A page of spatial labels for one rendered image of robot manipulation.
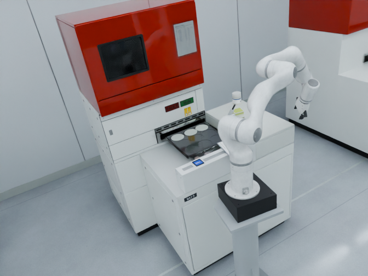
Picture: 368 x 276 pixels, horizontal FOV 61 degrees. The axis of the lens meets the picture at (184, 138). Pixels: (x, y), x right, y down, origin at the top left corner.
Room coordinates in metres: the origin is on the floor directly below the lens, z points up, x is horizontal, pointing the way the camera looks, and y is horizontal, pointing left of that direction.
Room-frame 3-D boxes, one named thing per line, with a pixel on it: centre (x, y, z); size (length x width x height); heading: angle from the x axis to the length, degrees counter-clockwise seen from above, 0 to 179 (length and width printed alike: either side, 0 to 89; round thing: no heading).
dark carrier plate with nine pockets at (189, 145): (1.99, -0.10, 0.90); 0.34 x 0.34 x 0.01; 24
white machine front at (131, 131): (2.11, 0.17, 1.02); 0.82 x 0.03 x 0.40; 114
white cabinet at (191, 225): (1.92, -0.21, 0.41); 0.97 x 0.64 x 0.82; 114
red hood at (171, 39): (2.40, 0.30, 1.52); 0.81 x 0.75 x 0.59; 114
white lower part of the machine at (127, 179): (2.42, 0.31, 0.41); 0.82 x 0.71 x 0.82; 114
